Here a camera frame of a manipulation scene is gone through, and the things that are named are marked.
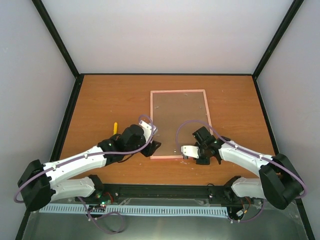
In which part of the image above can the yellow handled screwdriver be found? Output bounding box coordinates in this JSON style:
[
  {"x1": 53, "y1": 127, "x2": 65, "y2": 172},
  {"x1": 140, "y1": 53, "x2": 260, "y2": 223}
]
[{"x1": 113, "y1": 122, "x2": 118, "y2": 135}]

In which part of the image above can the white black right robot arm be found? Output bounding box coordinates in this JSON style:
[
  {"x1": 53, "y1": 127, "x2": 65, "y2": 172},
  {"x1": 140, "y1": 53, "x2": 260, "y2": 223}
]
[{"x1": 181, "y1": 127, "x2": 306, "y2": 210}]

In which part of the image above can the light blue slotted cable duct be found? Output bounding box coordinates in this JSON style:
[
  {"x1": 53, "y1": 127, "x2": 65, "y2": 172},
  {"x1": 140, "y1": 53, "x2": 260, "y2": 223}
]
[{"x1": 39, "y1": 203, "x2": 228, "y2": 218}]

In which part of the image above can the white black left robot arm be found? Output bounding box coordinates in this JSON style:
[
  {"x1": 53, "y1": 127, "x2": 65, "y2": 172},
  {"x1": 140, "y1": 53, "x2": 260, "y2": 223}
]
[{"x1": 14, "y1": 120, "x2": 161, "y2": 212}]

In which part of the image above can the clear acrylic front panel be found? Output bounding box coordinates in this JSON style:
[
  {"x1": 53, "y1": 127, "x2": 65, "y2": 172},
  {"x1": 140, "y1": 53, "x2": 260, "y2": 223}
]
[{"x1": 22, "y1": 206, "x2": 308, "y2": 240}]

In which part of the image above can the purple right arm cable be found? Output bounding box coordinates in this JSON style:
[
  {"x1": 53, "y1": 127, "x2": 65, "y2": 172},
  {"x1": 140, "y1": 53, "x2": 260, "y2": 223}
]
[{"x1": 176, "y1": 120, "x2": 308, "y2": 224}]

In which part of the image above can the black aluminium enclosure frame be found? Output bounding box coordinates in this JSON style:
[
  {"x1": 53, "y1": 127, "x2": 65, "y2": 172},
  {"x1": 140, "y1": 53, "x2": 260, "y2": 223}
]
[{"x1": 14, "y1": 0, "x2": 320, "y2": 240}]

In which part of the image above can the pink wooden picture frame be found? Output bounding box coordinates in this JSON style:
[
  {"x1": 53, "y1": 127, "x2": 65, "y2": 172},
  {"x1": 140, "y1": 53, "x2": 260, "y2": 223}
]
[{"x1": 150, "y1": 89, "x2": 212, "y2": 160}]

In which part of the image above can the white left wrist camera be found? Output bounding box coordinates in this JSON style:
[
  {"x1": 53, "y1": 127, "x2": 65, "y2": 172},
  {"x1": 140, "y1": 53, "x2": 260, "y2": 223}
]
[{"x1": 138, "y1": 120, "x2": 152, "y2": 141}]

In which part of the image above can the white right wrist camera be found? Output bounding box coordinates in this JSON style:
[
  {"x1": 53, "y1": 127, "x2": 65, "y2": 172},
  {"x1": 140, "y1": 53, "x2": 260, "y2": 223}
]
[{"x1": 180, "y1": 145, "x2": 199, "y2": 159}]

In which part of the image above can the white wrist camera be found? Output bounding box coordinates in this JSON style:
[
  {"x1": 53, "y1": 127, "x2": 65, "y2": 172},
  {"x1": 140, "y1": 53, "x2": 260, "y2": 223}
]
[
  {"x1": 138, "y1": 120, "x2": 152, "y2": 141},
  {"x1": 180, "y1": 145, "x2": 199, "y2": 159}
]

